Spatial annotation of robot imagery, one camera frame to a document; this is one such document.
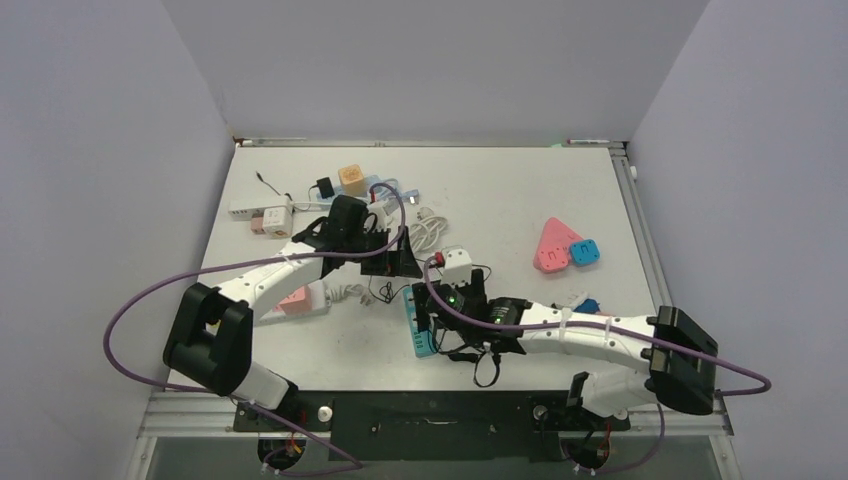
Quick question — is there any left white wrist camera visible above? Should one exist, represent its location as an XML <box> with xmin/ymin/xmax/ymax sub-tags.
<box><xmin>364</xmin><ymin>200</ymin><xmax>391</xmax><ymax>232</ymax></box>

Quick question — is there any white cube adapter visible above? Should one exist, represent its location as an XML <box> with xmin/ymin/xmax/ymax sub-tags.
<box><xmin>262</xmin><ymin>206</ymin><xmax>293</xmax><ymax>238</ymax></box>

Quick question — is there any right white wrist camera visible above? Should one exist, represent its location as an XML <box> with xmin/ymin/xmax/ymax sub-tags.
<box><xmin>434</xmin><ymin>246</ymin><xmax>473</xmax><ymax>288</ymax></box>

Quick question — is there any blue square plug adapter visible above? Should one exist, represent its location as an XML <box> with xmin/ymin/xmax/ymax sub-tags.
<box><xmin>569</xmin><ymin>239</ymin><xmax>601</xmax><ymax>266</ymax></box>

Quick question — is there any pink triangular socket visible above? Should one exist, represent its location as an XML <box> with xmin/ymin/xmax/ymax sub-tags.
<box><xmin>533</xmin><ymin>217</ymin><xmax>584</xmax><ymax>274</ymax></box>

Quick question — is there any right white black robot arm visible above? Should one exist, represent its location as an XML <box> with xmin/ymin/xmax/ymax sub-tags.
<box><xmin>411</xmin><ymin>269</ymin><xmax>718</xmax><ymax>428</ymax></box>

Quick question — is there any light blue power strip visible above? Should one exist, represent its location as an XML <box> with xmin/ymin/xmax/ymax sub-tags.
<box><xmin>316</xmin><ymin>175</ymin><xmax>381</xmax><ymax>200</ymax></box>

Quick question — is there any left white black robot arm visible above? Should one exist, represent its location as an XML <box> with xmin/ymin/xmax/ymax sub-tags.
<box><xmin>163</xmin><ymin>195</ymin><xmax>423</xmax><ymax>430</ymax></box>

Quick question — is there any pink cube socket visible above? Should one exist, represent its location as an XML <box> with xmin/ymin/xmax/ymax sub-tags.
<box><xmin>272</xmin><ymin>286</ymin><xmax>312</xmax><ymax>316</ymax></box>

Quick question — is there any small black charger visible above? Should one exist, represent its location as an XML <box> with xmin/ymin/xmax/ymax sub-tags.
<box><xmin>316</xmin><ymin>177</ymin><xmax>336</xmax><ymax>199</ymax></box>

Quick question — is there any white curly cord with plug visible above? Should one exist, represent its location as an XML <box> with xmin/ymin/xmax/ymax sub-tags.
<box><xmin>324</xmin><ymin>282</ymin><xmax>378</xmax><ymax>308</ymax></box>

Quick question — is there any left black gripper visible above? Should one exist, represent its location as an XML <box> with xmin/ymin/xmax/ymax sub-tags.
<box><xmin>344</xmin><ymin>225</ymin><xmax>420</xmax><ymax>278</ymax></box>

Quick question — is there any white long power strip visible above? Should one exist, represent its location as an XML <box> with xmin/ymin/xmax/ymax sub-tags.
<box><xmin>227</xmin><ymin>195</ymin><xmax>293</xmax><ymax>221</ymax></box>

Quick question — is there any white coiled cable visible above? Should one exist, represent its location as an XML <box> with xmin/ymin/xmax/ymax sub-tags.
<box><xmin>407</xmin><ymin>207</ymin><xmax>450</xmax><ymax>254</ymax></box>

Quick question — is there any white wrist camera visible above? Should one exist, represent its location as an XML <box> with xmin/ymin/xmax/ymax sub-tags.
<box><xmin>434</xmin><ymin>246</ymin><xmax>473</xmax><ymax>288</ymax></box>
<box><xmin>364</xmin><ymin>200</ymin><xmax>391</xmax><ymax>232</ymax></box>

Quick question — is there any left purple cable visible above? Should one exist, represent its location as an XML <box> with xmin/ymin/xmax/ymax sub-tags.
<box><xmin>102</xmin><ymin>183</ymin><xmax>409</xmax><ymax>478</ymax></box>

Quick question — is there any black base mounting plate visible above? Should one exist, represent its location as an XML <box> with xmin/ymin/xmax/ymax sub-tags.
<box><xmin>276</xmin><ymin>390</ymin><xmax>631</xmax><ymax>462</ymax></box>

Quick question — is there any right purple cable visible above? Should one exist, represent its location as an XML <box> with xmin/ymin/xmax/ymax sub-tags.
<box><xmin>422</xmin><ymin>254</ymin><xmax>773</xmax><ymax>475</ymax></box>

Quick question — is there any teal power strip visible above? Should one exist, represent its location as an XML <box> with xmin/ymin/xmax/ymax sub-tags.
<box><xmin>401</xmin><ymin>286</ymin><xmax>437</xmax><ymax>359</ymax></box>

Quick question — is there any light blue coiled cable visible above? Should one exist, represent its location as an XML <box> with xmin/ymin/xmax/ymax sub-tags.
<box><xmin>367</xmin><ymin>178</ymin><xmax>420</xmax><ymax>208</ymax></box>

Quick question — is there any orange cube socket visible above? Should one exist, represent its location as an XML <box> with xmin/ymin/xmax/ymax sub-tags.
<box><xmin>338</xmin><ymin>164</ymin><xmax>367</xmax><ymax>197</ymax></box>

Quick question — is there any purple cable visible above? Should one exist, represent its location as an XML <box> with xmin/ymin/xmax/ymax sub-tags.
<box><xmin>102</xmin><ymin>183</ymin><xmax>409</xmax><ymax>478</ymax></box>
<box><xmin>422</xmin><ymin>254</ymin><xmax>773</xmax><ymax>475</ymax></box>

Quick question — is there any black thin adapter cable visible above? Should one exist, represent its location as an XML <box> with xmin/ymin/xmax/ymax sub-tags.
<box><xmin>367</xmin><ymin>264</ymin><xmax>515</xmax><ymax>390</ymax></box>

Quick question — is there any blue white small adapter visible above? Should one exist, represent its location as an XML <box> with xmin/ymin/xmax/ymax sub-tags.
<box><xmin>565</xmin><ymin>291</ymin><xmax>601</xmax><ymax>314</ymax></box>

